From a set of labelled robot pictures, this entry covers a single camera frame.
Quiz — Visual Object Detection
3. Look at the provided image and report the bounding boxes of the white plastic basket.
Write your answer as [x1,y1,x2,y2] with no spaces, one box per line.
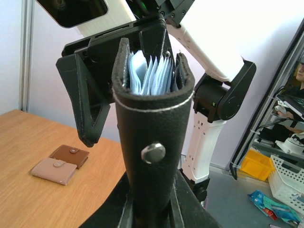
[268,155,304,214]

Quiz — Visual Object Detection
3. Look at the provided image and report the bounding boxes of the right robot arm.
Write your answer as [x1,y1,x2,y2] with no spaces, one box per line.
[56,0,257,202]

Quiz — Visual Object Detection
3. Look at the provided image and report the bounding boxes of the beige leather card holder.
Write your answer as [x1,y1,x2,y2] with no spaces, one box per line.
[30,157,77,185]

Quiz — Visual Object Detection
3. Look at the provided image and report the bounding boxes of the brown leather card holder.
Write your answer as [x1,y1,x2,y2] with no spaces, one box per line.
[49,144,89,170]

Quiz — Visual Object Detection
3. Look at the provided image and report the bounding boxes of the colourful snack packets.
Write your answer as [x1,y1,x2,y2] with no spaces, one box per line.
[247,190,302,226]

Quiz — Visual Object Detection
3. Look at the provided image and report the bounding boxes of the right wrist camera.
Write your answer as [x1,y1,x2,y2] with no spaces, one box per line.
[35,0,137,36]

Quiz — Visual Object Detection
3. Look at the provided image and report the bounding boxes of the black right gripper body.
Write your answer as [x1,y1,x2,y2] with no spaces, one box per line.
[62,14,166,71]

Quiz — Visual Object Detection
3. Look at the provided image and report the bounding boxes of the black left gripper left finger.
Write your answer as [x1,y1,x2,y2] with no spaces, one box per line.
[84,173,133,228]

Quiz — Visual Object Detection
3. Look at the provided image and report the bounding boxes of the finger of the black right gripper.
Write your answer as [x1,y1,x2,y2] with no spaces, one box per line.
[56,54,110,147]
[139,26,171,62]

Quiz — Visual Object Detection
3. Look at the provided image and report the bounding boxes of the yellow plastic bin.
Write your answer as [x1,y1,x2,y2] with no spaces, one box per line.
[240,149,275,181]

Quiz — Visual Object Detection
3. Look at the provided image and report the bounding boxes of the black leather card holder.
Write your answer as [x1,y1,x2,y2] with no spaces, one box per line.
[112,38,195,228]

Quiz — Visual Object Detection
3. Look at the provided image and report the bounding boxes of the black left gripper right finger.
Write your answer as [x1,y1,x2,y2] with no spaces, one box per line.
[170,172,221,228]

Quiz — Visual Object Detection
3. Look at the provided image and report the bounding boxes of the person in background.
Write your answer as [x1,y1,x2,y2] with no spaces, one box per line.
[276,54,304,123]

